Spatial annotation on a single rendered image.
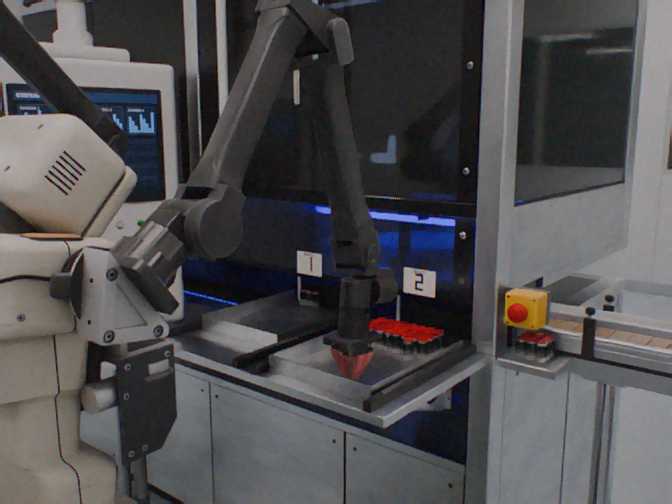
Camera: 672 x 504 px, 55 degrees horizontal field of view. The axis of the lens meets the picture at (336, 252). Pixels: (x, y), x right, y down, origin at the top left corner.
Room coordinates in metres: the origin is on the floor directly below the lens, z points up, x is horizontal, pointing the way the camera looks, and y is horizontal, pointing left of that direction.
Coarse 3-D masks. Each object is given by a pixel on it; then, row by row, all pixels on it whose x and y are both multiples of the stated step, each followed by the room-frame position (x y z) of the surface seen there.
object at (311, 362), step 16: (320, 336) 1.37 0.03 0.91; (288, 352) 1.29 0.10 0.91; (304, 352) 1.33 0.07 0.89; (320, 352) 1.36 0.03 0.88; (384, 352) 1.36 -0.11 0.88; (448, 352) 1.30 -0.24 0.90; (272, 368) 1.25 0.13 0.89; (288, 368) 1.22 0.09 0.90; (304, 368) 1.19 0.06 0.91; (320, 368) 1.26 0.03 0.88; (336, 368) 1.26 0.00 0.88; (368, 368) 1.26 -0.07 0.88; (384, 368) 1.26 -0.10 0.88; (400, 368) 1.26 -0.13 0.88; (416, 368) 1.21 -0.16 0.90; (320, 384) 1.17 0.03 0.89; (336, 384) 1.14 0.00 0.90; (352, 384) 1.12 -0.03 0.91; (368, 384) 1.10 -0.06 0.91; (384, 384) 1.12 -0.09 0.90
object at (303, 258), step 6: (300, 252) 1.69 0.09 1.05; (306, 252) 1.68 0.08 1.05; (300, 258) 1.69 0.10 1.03; (306, 258) 1.68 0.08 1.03; (312, 258) 1.66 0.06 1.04; (318, 258) 1.65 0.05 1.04; (300, 264) 1.69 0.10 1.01; (306, 264) 1.68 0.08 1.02; (312, 264) 1.66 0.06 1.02; (318, 264) 1.65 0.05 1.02; (300, 270) 1.69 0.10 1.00; (306, 270) 1.68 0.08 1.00; (312, 270) 1.66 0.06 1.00; (318, 270) 1.65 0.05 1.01
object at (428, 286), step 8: (408, 272) 1.47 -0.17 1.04; (416, 272) 1.46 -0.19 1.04; (424, 272) 1.45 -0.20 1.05; (432, 272) 1.43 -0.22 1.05; (408, 280) 1.47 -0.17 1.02; (416, 280) 1.46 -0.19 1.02; (424, 280) 1.45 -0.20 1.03; (432, 280) 1.43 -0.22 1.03; (408, 288) 1.47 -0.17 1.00; (424, 288) 1.45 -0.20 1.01; (432, 288) 1.43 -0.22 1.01; (432, 296) 1.43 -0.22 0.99
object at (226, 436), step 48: (192, 384) 2.00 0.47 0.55; (528, 384) 1.50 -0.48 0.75; (576, 384) 1.79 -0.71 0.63; (96, 432) 2.38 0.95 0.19; (192, 432) 2.00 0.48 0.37; (240, 432) 1.85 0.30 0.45; (288, 432) 1.73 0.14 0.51; (336, 432) 1.61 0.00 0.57; (528, 432) 1.52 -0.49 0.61; (576, 432) 1.82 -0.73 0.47; (192, 480) 2.01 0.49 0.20; (240, 480) 1.86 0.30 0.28; (288, 480) 1.73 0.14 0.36; (336, 480) 1.61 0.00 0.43; (384, 480) 1.51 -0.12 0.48; (432, 480) 1.43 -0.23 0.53; (528, 480) 1.53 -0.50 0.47; (576, 480) 1.85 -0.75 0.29
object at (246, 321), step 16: (240, 304) 1.65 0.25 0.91; (256, 304) 1.69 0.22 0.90; (272, 304) 1.74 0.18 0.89; (288, 304) 1.77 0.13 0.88; (208, 320) 1.53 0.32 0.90; (224, 320) 1.50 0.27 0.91; (240, 320) 1.61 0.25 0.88; (256, 320) 1.61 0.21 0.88; (272, 320) 1.61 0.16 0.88; (288, 320) 1.61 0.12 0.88; (304, 320) 1.61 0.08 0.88; (320, 320) 1.50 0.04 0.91; (336, 320) 1.55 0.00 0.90; (240, 336) 1.46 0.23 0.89; (256, 336) 1.43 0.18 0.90; (272, 336) 1.40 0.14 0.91; (288, 336) 1.42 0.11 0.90
